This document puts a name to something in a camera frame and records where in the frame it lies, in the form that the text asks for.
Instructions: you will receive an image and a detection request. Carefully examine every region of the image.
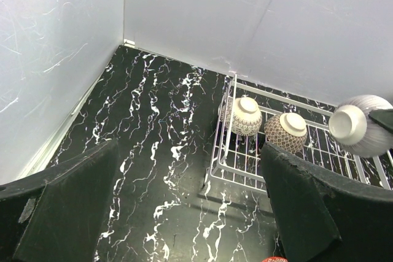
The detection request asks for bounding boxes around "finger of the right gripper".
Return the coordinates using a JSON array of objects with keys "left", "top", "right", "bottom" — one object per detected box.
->
[{"left": 368, "top": 109, "right": 393, "bottom": 132}]

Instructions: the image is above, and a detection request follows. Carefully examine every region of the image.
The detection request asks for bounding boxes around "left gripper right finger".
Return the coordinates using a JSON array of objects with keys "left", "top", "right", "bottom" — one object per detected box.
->
[{"left": 261, "top": 142, "right": 392, "bottom": 261}]

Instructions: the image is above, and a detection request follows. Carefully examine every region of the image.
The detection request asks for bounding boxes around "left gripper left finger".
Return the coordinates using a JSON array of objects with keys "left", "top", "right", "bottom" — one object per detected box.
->
[{"left": 1, "top": 139, "right": 119, "bottom": 261}]

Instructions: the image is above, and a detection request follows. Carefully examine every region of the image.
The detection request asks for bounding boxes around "purple striped bowl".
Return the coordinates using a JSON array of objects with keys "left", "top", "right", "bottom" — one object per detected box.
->
[{"left": 329, "top": 94, "right": 392, "bottom": 158}]

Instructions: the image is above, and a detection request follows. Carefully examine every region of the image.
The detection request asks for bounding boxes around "brown scale patterned bowl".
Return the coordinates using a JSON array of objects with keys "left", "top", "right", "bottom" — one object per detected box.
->
[{"left": 263, "top": 112, "right": 308, "bottom": 154}]

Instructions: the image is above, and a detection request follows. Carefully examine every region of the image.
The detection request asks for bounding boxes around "brown spoke patterned bowl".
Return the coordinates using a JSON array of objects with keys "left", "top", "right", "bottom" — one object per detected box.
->
[{"left": 220, "top": 96, "right": 263, "bottom": 136}]

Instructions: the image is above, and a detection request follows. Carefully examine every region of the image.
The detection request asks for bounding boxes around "red patterned bowl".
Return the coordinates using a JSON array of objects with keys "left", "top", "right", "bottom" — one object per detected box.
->
[{"left": 262, "top": 256, "right": 288, "bottom": 262}]

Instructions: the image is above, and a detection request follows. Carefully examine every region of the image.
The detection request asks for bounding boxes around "white wire dish rack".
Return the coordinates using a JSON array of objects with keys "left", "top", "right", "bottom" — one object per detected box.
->
[{"left": 206, "top": 75, "right": 392, "bottom": 193}]

